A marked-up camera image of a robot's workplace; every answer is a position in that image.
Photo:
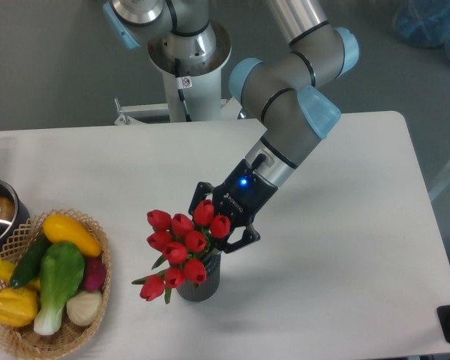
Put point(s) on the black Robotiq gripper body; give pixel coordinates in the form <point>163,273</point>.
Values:
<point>242,194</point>

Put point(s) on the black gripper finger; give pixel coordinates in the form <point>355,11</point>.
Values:
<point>249,236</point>
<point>202,190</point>

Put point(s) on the red tulip bouquet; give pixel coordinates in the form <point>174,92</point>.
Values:
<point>184,243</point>

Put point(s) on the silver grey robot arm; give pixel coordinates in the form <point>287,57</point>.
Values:
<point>189,48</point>

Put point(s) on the dark grey ribbed vase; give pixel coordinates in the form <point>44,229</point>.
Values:
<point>198,292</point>

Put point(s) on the purple red radish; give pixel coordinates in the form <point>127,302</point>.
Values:
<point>94,275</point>

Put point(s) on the yellow squash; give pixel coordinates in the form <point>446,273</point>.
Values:
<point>62,228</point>

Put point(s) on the green bok choy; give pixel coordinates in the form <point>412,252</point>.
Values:
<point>61,272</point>

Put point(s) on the cream white garlic bulb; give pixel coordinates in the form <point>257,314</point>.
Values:
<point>84,307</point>

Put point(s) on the woven wicker basket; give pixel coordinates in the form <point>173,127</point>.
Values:
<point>24,343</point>

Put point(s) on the dark green cucumber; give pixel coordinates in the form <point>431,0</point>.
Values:
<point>28,268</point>

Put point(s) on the small yellow gourd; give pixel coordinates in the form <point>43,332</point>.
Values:
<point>7,269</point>

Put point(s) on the yellow bell pepper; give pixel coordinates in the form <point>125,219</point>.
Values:
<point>18,307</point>

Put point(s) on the blue plastic bag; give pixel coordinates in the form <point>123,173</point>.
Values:
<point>424,24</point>

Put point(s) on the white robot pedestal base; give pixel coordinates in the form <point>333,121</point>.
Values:
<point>188,99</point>

